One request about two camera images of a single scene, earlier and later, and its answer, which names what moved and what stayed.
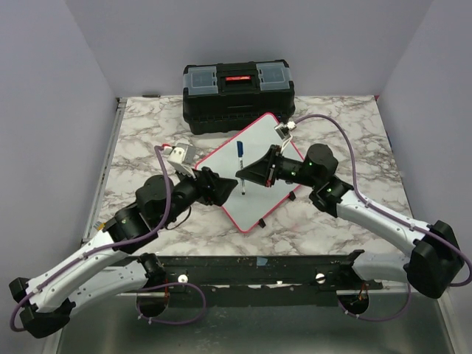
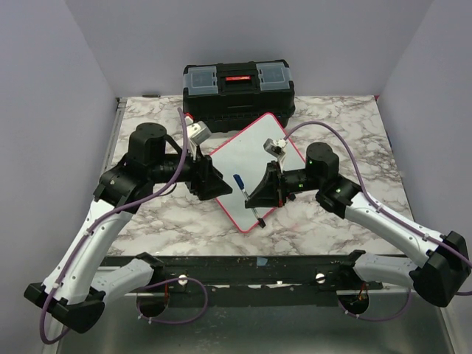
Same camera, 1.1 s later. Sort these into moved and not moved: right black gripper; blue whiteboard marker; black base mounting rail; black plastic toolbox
Moved: blue whiteboard marker; right black gripper
Not moved: black base mounting rail; black plastic toolbox
